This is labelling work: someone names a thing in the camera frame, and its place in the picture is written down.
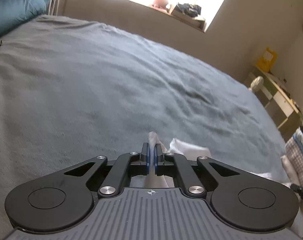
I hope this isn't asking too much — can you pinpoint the wooden bedside table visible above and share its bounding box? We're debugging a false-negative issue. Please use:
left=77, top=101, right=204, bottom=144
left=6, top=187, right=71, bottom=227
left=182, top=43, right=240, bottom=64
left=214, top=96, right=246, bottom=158
left=244, top=66, right=303, bottom=130

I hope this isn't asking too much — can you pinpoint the grey bed blanket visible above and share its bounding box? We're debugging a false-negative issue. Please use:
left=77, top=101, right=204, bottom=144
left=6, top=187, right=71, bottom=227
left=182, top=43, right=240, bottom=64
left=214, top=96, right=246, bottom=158
left=0, top=14, right=289, bottom=240

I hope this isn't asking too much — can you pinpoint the box of dark clothes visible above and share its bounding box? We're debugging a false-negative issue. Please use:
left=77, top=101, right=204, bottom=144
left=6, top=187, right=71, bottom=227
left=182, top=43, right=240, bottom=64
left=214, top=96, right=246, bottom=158
left=169, top=2, right=205, bottom=28

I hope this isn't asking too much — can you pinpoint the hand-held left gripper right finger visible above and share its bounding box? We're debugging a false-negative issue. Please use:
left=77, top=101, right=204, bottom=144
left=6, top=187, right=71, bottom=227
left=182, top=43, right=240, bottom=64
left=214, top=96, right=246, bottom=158
left=154, top=142, right=242, bottom=197

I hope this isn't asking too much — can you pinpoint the stack of folded clothes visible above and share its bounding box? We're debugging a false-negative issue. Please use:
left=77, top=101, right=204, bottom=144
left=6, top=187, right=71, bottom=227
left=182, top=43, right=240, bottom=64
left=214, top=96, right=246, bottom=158
left=281, top=117, right=303, bottom=188

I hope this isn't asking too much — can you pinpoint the cream bedpost finial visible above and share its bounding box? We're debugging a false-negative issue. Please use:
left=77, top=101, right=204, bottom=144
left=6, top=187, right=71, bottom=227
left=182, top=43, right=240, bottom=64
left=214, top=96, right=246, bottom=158
left=249, top=76, right=264, bottom=92

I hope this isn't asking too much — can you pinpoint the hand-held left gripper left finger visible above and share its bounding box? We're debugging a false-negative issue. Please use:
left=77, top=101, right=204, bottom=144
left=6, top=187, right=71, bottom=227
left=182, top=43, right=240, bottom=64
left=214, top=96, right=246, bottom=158
left=64, top=142, right=150, bottom=198

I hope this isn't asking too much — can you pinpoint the yellow box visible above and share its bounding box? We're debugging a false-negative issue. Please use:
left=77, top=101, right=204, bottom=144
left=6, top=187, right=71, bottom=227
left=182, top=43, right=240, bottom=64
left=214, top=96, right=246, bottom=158
left=256, top=47, right=277, bottom=72

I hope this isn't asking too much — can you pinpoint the blue pillow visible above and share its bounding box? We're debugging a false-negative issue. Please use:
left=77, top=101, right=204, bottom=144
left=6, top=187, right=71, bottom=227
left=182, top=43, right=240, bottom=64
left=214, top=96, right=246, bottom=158
left=0, top=0, right=51, bottom=40

